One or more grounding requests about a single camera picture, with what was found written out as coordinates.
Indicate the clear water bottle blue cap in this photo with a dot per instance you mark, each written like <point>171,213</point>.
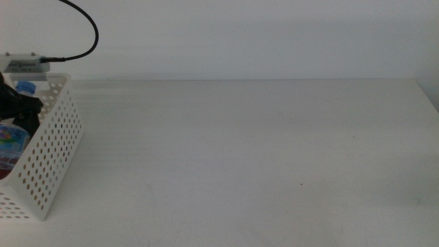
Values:
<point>10,144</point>

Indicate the white perforated plastic basket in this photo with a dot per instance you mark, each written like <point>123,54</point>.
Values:
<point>48,151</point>

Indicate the red cola can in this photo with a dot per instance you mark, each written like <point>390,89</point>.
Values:
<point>7,168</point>

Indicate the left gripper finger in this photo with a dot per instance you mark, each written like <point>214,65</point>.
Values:
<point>31,109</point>

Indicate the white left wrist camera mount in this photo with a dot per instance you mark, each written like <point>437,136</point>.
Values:
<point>20,63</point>

